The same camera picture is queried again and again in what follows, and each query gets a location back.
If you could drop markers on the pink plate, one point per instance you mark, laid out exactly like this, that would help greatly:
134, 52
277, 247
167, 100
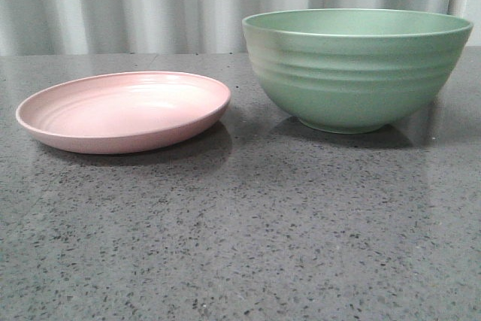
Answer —
124, 112

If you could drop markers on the green ribbed bowl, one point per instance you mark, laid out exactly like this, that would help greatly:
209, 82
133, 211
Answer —
352, 70

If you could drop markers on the white pleated curtain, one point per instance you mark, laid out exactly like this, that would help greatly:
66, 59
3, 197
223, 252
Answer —
44, 27

